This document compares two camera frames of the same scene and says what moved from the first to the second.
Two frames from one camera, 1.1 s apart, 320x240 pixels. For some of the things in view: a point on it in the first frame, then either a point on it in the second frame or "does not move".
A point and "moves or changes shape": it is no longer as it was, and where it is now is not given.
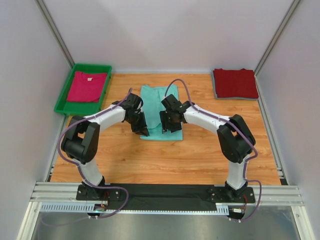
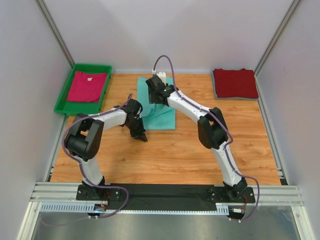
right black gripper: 166,125 -> 152,98
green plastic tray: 84,90 does not move
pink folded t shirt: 87,87 does not move
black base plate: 166,197 does not move
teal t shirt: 152,97 moves or changes shape
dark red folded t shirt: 235,83 does not move
